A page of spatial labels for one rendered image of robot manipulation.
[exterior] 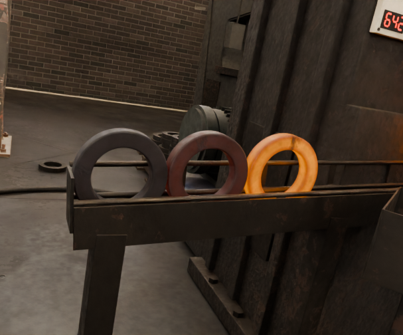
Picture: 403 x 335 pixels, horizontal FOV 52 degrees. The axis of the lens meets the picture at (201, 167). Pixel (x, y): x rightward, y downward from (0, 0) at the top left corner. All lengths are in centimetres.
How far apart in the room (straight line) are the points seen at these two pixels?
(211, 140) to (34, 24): 609
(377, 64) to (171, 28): 611
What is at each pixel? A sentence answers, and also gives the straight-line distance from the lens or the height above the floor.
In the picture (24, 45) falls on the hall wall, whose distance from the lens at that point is 682.
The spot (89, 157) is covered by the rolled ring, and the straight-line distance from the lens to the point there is 78.
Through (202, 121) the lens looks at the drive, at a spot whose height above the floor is 61.
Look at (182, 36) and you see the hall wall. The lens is 725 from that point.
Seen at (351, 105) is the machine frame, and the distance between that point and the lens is 118.
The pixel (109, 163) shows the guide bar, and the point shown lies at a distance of 86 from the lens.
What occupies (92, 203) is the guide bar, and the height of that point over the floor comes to 63.
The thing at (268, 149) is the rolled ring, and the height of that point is 76.
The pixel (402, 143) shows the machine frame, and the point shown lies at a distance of 129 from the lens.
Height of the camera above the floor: 91
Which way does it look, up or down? 14 degrees down
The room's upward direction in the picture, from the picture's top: 11 degrees clockwise
